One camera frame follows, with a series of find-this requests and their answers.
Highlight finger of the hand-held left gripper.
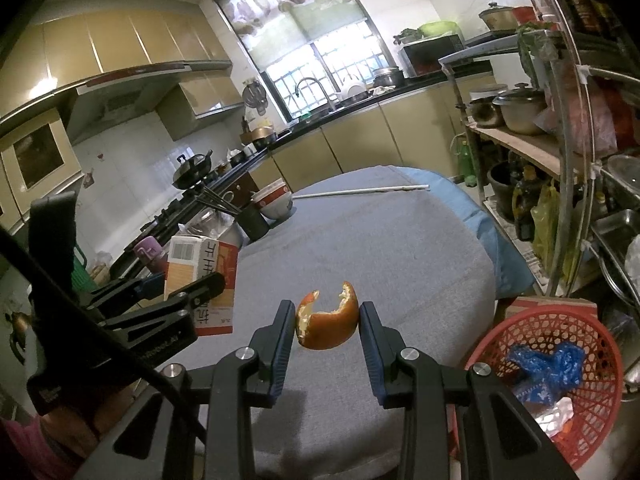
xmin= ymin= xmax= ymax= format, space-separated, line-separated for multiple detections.
xmin=75 ymin=273 xmax=169 ymax=312
xmin=99 ymin=271 xmax=227 ymax=362

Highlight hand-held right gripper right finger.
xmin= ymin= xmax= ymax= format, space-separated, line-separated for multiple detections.
xmin=359 ymin=301 xmax=557 ymax=480

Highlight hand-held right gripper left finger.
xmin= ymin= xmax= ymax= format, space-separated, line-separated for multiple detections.
xmin=85 ymin=299 xmax=297 ymax=480

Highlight orange and white carton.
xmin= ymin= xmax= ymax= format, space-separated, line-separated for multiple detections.
xmin=164 ymin=235 xmax=241 ymax=338

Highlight orange peel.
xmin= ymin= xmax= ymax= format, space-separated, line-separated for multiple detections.
xmin=295 ymin=281 xmax=361 ymax=351

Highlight red plastic basket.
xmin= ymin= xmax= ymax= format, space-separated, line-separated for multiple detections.
xmin=462 ymin=304 xmax=626 ymax=471

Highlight person's left forearm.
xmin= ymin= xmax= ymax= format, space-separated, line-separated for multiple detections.
xmin=0 ymin=402 xmax=108 ymax=480

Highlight purple cup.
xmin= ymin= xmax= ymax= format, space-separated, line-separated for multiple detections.
xmin=132 ymin=237 xmax=166 ymax=273

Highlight metal kettle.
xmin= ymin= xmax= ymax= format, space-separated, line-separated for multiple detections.
xmin=0 ymin=310 xmax=28 ymax=361

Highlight green plastic stool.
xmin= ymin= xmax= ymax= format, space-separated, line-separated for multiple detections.
xmin=72 ymin=245 xmax=93 ymax=291

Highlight black utensil holder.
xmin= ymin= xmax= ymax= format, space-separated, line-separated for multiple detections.
xmin=235 ymin=205 xmax=271 ymax=242

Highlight bundle of dark chopsticks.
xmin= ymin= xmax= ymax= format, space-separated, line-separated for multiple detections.
xmin=197 ymin=185 xmax=246 ymax=216

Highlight white ceramic bowl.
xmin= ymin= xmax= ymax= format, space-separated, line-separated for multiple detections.
xmin=260 ymin=196 xmax=295 ymax=221

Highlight black frying pan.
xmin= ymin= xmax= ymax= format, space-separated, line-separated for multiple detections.
xmin=172 ymin=150 xmax=216 ymax=190

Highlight red patterned white bowl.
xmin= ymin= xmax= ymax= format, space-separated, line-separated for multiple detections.
xmin=250 ymin=180 xmax=292 ymax=207

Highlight white rod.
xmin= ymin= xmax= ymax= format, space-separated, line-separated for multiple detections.
xmin=295 ymin=184 xmax=431 ymax=200

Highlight brass pot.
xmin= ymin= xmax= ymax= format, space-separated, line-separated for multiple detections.
xmin=240 ymin=125 xmax=278 ymax=146

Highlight blue plastic bag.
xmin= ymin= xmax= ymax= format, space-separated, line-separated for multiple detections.
xmin=507 ymin=345 xmax=586 ymax=406

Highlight blue cloth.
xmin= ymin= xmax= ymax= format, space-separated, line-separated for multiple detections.
xmin=400 ymin=167 xmax=536 ymax=301

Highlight cardboard box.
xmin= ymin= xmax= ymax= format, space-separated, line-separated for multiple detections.
xmin=510 ymin=296 xmax=598 ymax=321

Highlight range hood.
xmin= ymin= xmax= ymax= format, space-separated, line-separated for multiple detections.
xmin=65 ymin=60 xmax=233 ymax=143

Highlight white crumpled paper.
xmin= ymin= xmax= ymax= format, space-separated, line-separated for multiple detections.
xmin=535 ymin=397 xmax=576 ymax=436

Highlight hanging round strainer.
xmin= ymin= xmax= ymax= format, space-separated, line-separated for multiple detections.
xmin=242 ymin=82 xmax=268 ymax=111

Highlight green plastic bottle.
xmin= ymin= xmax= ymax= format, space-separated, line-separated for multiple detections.
xmin=457 ymin=139 xmax=478 ymax=188

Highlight black bucket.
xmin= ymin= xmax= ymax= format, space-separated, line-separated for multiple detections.
xmin=487 ymin=160 xmax=523 ymax=221

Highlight dark oil bottle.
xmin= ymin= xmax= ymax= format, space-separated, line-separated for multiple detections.
xmin=511 ymin=167 xmax=543 ymax=242

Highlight yellow plastic bag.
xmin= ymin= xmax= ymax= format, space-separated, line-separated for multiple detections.
xmin=530 ymin=180 xmax=566 ymax=281

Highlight beige lower cabinets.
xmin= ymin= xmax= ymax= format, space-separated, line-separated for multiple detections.
xmin=270 ymin=57 xmax=506 ymax=196

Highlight beige cabinets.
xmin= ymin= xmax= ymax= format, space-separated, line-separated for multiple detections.
xmin=0 ymin=7 xmax=246 ymax=231
xmin=270 ymin=57 xmax=506 ymax=196

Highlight sink faucet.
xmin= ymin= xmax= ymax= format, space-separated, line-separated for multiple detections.
xmin=295 ymin=77 xmax=337 ymax=111

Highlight beige upper cabinets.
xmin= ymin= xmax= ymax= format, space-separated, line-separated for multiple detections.
xmin=0 ymin=7 xmax=246 ymax=231

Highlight wooden shelf board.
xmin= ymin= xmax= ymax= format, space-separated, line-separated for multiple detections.
xmin=470 ymin=124 xmax=586 ymax=178

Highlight metal storage rack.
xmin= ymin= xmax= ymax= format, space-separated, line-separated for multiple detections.
xmin=515 ymin=0 xmax=640 ymax=311

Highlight dark old pot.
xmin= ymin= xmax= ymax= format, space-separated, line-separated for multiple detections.
xmin=467 ymin=91 xmax=506 ymax=128

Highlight grey cooking pot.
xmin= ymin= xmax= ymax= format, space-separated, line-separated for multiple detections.
xmin=371 ymin=66 xmax=405 ymax=88

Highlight steel basin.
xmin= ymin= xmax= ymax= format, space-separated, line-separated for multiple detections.
xmin=592 ymin=207 xmax=640 ymax=261

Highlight steel pot with black knob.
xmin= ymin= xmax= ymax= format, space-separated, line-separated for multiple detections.
xmin=492 ymin=82 xmax=548 ymax=136

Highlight kitchen window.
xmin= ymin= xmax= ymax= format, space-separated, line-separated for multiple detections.
xmin=215 ymin=0 xmax=396 ymax=121

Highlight black microwave oven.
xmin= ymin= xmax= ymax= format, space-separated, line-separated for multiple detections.
xmin=400 ymin=35 xmax=466 ymax=77

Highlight pink plastic bag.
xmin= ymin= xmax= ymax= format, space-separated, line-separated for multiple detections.
xmin=535 ymin=60 xmax=618 ymax=156

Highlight steel bowl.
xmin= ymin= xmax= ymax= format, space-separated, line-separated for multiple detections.
xmin=605 ymin=154 xmax=640 ymax=198

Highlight green plastic basin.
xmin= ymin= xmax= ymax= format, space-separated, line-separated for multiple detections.
xmin=419 ymin=21 xmax=458 ymax=38

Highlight leafy greens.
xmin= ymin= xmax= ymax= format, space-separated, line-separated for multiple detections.
xmin=517 ymin=20 xmax=563 ymax=91

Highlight orange plastic bag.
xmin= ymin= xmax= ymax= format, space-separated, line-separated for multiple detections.
xmin=597 ymin=77 xmax=640 ymax=148

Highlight steel lidded pot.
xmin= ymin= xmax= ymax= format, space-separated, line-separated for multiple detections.
xmin=479 ymin=2 xmax=518 ymax=31

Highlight dark sauce bottle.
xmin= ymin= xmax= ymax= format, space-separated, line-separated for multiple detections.
xmin=565 ymin=0 xmax=616 ymax=36

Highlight black cable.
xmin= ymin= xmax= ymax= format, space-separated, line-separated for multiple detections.
xmin=0 ymin=230 xmax=201 ymax=441

